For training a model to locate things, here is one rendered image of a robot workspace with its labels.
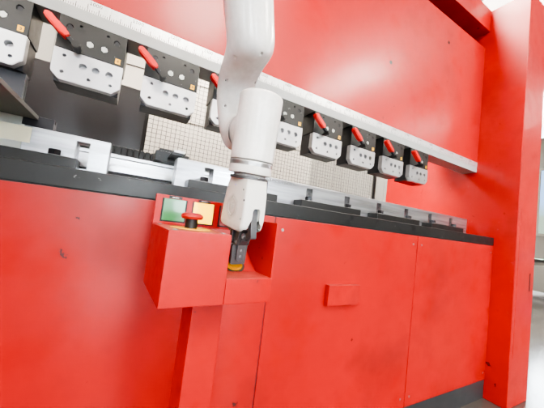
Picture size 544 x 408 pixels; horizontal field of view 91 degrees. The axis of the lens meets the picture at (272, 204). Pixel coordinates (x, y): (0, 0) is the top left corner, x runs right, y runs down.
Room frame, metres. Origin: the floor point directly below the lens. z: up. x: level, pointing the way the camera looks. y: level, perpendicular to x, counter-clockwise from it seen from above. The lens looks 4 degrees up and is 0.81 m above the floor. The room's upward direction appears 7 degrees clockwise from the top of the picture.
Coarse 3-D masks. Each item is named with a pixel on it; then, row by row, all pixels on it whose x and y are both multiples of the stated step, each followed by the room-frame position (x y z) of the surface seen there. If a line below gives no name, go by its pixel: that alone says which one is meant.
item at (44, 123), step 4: (24, 120) 0.65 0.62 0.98; (28, 120) 0.65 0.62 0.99; (32, 120) 0.65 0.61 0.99; (36, 120) 0.66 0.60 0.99; (40, 120) 0.66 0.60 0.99; (44, 120) 0.66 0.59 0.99; (48, 120) 0.67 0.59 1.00; (52, 120) 0.67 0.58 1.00; (24, 124) 0.65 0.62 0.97; (28, 124) 0.65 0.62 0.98; (32, 124) 0.65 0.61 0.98; (36, 124) 0.66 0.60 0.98; (40, 124) 0.66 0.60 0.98; (44, 124) 0.66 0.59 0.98; (48, 124) 0.67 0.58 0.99; (52, 124) 0.67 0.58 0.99; (56, 124) 0.69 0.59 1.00; (44, 128) 0.66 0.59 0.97; (48, 128) 0.67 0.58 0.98; (52, 128) 0.67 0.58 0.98
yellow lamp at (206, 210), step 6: (198, 204) 0.59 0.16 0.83; (204, 204) 0.59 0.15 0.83; (198, 210) 0.59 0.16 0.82; (204, 210) 0.60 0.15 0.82; (210, 210) 0.60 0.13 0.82; (204, 216) 0.60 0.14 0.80; (210, 216) 0.60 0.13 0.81; (198, 222) 0.59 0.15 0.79; (204, 222) 0.60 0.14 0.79; (210, 222) 0.60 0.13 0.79
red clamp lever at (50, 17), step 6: (48, 12) 0.60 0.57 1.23; (48, 18) 0.60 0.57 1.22; (54, 18) 0.61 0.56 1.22; (54, 24) 0.61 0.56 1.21; (60, 24) 0.61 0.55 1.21; (60, 30) 0.61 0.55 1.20; (66, 30) 0.62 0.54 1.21; (66, 36) 0.62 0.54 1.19; (72, 42) 0.62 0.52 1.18; (78, 42) 0.63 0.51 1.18; (78, 48) 0.63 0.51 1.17
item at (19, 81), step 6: (0, 72) 0.62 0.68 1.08; (6, 72) 0.63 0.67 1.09; (12, 72) 0.63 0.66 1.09; (18, 72) 0.64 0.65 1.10; (6, 78) 0.63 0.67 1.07; (12, 78) 0.63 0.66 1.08; (18, 78) 0.64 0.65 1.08; (24, 78) 0.64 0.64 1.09; (12, 84) 0.63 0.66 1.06; (18, 84) 0.64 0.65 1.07; (24, 84) 0.65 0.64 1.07; (18, 90) 0.64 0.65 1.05; (24, 90) 0.65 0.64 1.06; (24, 96) 0.66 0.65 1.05
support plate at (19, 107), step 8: (0, 80) 0.45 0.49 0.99; (0, 88) 0.48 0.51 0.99; (8, 88) 0.48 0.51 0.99; (0, 96) 0.52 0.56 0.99; (8, 96) 0.51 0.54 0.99; (16, 96) 0.52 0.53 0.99; (0, 104) 0.57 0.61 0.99; (8, 104) 0.56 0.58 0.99; (16, 104) 0.56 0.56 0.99; (24, 104) 0.56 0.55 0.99; (8, 112) 0.62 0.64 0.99; (16, 112) 0.61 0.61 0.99; (24, 112) 0.60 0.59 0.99; (32, 112) 0.61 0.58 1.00
